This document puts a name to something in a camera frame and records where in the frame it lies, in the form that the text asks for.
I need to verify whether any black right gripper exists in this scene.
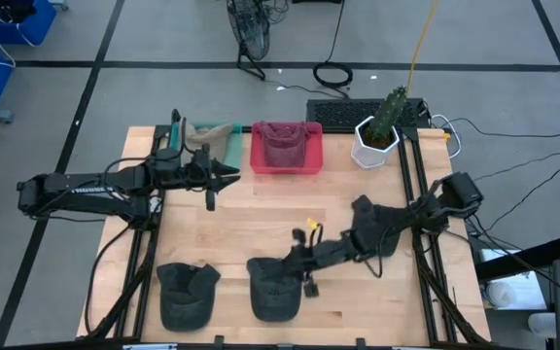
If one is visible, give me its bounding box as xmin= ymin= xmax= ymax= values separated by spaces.
xmin=281 ymin=235 xmax=359 ymax=274

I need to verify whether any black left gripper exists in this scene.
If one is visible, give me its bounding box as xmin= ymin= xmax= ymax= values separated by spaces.
xmin=160 ymin=148 xmax=242 ymax=193

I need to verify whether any dark grey baseball cap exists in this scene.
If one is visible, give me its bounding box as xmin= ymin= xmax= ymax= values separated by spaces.
xmin=246 ymin=257 xmax=305 ymax=323
xmin=156 ymin=262 xmax=222 ymax=333
xmin=350 ymin=193 xmax=410 ymax=258

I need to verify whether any teal plastic bin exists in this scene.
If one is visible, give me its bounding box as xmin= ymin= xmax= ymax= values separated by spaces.
xmin=168 ymin=121 xmax=244 ymax=170

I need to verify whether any red plastic bin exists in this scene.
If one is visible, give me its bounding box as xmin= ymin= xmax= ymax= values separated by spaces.
xmin=250 ymin=121 xmax=324 ymax=175

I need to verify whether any black floor fan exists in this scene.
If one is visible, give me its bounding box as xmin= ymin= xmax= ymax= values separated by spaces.
xmin=225 ymin=0 xmax=272 ymax=82

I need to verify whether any black beam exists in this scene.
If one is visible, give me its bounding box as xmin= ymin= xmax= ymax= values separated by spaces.
xmin=473 ymin=235 xmax=560 ymax=283

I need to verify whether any black item in bin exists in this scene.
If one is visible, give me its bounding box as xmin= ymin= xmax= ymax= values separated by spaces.
xmin=0 ymin=0 xmax=38 ymax=23

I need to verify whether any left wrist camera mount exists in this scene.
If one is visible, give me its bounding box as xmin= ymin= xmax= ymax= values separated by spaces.
xmin=200 ymin=143 xmax=217 ymax=212

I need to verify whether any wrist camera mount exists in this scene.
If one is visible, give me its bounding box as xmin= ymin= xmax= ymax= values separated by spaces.
xmin=200 ymin=143 xmax=217 ymax=212
xmin=291 ymin=227 xmax=321 ymax=298

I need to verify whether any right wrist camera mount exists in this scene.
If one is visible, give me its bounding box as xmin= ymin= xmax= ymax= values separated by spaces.
xmin=291 ymin=227 xmax=321 ymax=298

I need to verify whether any black aluminium table frame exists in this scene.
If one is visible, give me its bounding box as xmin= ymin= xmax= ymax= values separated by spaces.
xmin=76 ymin=109 xmax=494 ymax=350

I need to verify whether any coiled black cable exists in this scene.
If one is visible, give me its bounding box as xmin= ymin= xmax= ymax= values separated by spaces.
xmin=312 ymin=0 xmax=354 ymax=89

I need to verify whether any yellow cable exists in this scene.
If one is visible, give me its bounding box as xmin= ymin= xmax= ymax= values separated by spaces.
xmin=405 ymin=0 xmax=440 ymax=96

